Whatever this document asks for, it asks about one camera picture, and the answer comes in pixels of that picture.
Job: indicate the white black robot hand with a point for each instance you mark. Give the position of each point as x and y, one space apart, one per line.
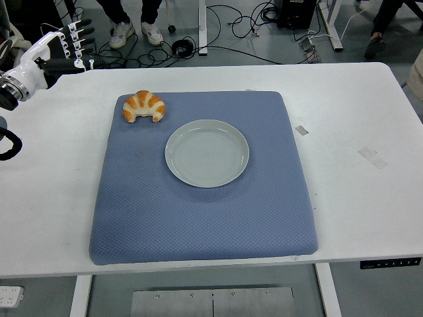
36 54

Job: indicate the golden croissant bread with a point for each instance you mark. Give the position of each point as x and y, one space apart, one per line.
145 100

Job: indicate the round grey plate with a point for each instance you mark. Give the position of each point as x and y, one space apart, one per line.
206 155

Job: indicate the white chair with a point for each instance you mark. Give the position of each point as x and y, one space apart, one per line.
15 39

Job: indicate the person's right foot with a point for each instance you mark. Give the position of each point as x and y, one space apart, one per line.
120 34

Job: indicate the person's foot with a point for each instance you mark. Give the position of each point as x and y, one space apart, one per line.
152 33
120 34
375 46

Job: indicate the person's right leg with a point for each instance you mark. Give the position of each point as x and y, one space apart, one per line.
114 10

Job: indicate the person's leg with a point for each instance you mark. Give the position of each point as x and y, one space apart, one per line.
150 10
383 16
114 10

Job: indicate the person's left foot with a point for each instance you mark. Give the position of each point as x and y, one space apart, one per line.
152 33

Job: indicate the person's left leg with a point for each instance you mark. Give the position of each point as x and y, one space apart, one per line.
150 10

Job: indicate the black caster wheel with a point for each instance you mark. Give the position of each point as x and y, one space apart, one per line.
171 29

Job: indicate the white desk leg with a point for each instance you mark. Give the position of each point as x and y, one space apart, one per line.
202 26

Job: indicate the blue quilted mat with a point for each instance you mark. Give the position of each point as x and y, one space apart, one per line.
198 224

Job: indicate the white power strip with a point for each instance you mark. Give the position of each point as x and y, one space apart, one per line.
10 296

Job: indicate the white table leg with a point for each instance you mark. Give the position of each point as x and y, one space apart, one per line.
328 294
81 297

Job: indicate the black equipment box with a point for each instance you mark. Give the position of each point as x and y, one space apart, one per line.
297 13

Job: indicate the grey foot pedal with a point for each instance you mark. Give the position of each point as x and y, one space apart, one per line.
305 45

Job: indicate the small grey tape strip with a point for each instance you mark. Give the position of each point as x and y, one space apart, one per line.
301 130

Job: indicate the large clear tape patch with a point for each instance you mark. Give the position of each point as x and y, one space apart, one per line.
372 157

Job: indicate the beige fabric object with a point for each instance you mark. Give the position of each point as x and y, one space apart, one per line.
417 79

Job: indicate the black table control panel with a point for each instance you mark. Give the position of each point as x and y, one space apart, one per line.
390 263

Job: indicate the white slanted desk frame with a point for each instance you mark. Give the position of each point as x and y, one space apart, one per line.
336 41

